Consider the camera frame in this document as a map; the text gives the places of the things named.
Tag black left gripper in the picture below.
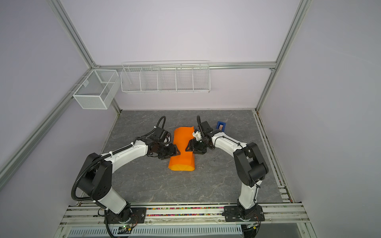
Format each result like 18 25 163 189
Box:
156 142 181 160

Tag orange wrapping paper sheet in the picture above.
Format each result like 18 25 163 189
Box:
168 127 195 171

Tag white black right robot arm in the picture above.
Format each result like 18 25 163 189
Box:
186 116 269 220

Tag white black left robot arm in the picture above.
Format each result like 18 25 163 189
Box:
70 116 180 221

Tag blue tape dispenser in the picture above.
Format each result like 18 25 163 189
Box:
216 121 226 132

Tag white mesh side basket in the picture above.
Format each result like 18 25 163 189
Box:
73 69 121 110

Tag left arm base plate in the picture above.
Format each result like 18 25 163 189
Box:
105 207 147 224

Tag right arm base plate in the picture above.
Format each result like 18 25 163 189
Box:
222 204 265 222

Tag white wire wall shelf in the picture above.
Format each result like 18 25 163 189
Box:
121 60 211 93

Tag white vented cable duct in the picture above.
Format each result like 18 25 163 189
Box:
67 224 243 238

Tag aluminium front rail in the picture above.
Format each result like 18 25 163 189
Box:
59 203 310 227

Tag aluminium corner frame post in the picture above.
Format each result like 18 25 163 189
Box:
46 0 98 68

